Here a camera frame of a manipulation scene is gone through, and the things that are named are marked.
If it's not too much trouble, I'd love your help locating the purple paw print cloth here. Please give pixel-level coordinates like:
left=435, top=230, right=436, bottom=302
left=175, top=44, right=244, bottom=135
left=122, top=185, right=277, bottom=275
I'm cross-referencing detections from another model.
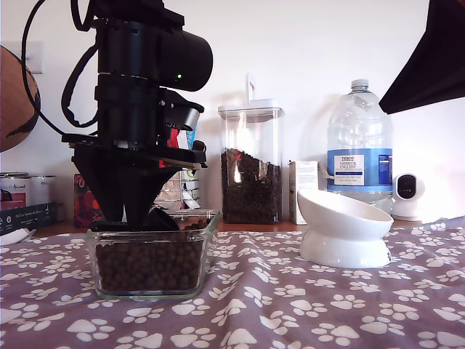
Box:
left=0, top=217, right=465, bottom=349

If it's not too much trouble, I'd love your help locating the large clear water bottle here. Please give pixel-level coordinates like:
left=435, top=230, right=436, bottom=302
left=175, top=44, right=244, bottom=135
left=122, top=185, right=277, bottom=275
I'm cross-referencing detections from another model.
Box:
left=325, top=79, right=395, bottom=216

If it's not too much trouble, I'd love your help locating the blue sachet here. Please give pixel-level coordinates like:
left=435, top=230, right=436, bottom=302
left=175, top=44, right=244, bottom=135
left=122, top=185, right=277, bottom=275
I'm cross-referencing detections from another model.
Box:
left=184, top=121, right=200, bottom=151

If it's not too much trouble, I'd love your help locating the white sachet green ring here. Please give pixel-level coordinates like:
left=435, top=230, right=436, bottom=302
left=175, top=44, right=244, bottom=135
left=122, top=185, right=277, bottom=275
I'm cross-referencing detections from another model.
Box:
left=179, top=169, right=201, bottom=211

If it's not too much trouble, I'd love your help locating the dark green printed box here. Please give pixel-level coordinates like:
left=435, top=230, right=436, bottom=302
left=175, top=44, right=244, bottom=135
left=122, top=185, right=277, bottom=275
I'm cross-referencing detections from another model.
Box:
left=0, top=201, right=58, bottom=236

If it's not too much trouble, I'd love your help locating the glass container of kibble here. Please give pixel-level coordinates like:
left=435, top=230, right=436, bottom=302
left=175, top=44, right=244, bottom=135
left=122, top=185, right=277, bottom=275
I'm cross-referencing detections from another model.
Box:
left=85, top=209, right=222, bottom=302

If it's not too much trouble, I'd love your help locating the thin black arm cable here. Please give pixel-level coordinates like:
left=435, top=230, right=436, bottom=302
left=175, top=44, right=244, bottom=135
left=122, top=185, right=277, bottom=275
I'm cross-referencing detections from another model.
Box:
left=21, top=0, right=79, bottom=137

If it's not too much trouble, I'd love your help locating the tin can white label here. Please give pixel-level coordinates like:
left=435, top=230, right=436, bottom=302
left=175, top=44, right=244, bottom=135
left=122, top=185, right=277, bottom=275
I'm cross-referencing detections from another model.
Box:
left=28, top=174, right=57, bottom=206

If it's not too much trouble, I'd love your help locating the black measuring scoop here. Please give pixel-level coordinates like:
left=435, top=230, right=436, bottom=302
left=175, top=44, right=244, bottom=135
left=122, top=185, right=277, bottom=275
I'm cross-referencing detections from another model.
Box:
left=89, top=207, right=180, bottom=233

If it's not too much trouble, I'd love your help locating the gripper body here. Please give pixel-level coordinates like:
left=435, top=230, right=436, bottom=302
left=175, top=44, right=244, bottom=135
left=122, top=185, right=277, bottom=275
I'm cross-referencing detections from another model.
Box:
left=60, top=74, right=209, bottom=171

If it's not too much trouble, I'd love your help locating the tin can dark label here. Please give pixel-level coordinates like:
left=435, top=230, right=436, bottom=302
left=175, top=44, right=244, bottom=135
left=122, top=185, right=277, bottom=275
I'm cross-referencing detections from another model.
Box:
left=0, top=172, right=31, bottom=212

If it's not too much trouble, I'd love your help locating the chrome wire holder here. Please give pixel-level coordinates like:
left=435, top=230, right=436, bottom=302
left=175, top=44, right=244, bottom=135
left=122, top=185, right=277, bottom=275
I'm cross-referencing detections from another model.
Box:
left=154, top=169, right=200, bottom=212

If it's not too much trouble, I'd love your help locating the small white round camera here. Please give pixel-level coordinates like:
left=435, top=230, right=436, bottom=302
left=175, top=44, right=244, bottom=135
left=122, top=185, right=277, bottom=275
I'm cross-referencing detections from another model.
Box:
left=390, top=172, right=426, bottom=221

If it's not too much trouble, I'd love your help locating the black clip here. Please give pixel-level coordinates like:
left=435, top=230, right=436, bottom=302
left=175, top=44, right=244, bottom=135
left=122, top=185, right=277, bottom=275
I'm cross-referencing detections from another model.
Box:
left=191, top=140, right=209, bottom=170

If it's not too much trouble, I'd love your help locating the floral tissue box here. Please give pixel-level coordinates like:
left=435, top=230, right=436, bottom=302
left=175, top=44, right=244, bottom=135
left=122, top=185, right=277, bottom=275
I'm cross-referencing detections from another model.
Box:
left=73, top=173, right=108, bottom=228

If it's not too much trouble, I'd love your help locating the white tilted cat bowl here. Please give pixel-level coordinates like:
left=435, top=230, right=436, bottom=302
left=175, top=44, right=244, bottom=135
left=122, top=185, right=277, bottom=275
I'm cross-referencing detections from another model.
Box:
left=296, top=188, right=395, bottom=270

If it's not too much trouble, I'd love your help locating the red sachet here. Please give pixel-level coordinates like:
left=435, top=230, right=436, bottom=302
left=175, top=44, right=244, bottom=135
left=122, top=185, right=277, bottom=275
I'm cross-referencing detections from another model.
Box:
left=167, top=127, right=181, bottom=151

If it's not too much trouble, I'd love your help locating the round wooden board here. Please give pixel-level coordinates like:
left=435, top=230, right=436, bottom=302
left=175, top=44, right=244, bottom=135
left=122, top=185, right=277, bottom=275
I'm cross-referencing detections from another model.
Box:
left=0, top=46, right=41, bottom=153

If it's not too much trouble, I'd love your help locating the white wall switch plate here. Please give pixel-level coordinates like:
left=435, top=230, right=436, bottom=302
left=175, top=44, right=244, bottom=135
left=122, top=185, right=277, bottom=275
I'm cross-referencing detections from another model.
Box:
left=0, top=41, right=44, bottom=76

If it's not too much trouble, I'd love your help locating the white carton box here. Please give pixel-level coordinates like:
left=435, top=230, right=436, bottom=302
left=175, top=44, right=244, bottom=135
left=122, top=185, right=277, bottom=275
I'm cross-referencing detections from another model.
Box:
left=288, top=160, right=328, bottom=225

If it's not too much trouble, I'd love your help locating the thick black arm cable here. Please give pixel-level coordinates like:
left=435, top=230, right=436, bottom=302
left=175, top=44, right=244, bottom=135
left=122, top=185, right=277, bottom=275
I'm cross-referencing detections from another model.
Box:
left=60, top=0, right=101, bottom=129

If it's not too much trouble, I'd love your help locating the clear kibble canister white lid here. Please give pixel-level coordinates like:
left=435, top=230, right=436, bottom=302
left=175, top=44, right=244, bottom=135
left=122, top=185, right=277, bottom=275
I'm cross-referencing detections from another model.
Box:
left=217, top=74, right=285, bottom=225

